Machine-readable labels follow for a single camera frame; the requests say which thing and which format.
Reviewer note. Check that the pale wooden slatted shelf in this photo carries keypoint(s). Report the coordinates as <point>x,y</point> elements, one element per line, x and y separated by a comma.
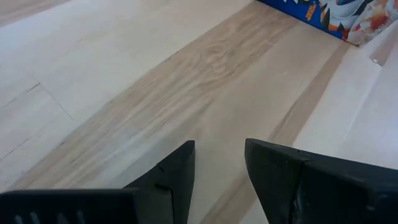
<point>388,43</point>

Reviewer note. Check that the blue Frosted Flakes box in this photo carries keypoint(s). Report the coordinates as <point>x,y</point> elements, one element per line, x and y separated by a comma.
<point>329,15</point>

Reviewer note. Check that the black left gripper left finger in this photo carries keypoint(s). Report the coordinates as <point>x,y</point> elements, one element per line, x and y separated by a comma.
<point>155,202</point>

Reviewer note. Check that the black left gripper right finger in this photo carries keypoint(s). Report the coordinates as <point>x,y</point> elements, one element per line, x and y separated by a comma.
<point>311,186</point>

